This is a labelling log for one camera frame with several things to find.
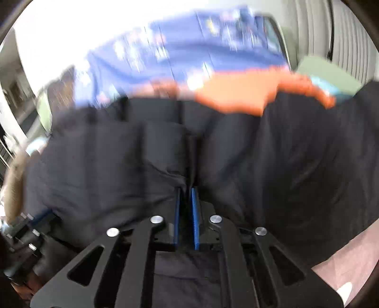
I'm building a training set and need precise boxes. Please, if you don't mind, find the pink dotted bed sheet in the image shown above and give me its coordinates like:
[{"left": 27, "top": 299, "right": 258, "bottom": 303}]
[{"left": 310, "top": 219, "right": 379, "bottom": 300}]

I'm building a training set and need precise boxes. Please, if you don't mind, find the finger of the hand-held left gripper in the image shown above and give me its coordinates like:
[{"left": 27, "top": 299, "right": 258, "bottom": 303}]
[{"left": 33, "top": 208, "right": 53, "bottom": 227}]

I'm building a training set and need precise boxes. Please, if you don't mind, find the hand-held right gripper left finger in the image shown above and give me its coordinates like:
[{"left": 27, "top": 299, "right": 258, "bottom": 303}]
[{"left": 30, "top": 189, "right": 182, "bottom": 308}]

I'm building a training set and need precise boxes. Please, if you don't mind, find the black stand pole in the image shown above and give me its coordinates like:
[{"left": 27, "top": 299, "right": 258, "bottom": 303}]
[{"left": 327, "top": 0, "right": 336, "bottom": 61}]

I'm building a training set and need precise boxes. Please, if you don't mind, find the orange puffer jacket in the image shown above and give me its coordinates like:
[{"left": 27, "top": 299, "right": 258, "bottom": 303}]
[{"left": 148, "top": 67, "right": 336, "bottom": 117}]

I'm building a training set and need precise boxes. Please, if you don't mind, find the black puffer jacket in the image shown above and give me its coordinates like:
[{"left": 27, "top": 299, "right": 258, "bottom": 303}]
[{"left": 24, "top": 80, "right": 379, "bottom": 308}]

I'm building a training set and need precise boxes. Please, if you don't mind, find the blue tree print bed sheet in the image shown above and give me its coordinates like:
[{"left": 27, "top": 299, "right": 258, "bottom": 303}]
[{"left": 74, "top": 4, "right": 289, "bottom": 107}]

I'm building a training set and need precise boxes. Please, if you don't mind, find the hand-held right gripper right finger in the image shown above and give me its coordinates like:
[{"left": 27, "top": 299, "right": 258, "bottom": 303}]
[{"left": 191, "top": 186, "right": 344, "bottom": 308}]

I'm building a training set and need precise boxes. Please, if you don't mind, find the light green cloth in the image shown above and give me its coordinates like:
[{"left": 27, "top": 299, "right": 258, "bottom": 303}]
[{"left": 296, "top": 56, "right": 363, "bottom": 103}]

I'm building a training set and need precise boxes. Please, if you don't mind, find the white curtain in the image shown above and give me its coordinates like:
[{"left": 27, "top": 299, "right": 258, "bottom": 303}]
[{"left": 284, "top": 0, "right": 377, "bottom": 89}]

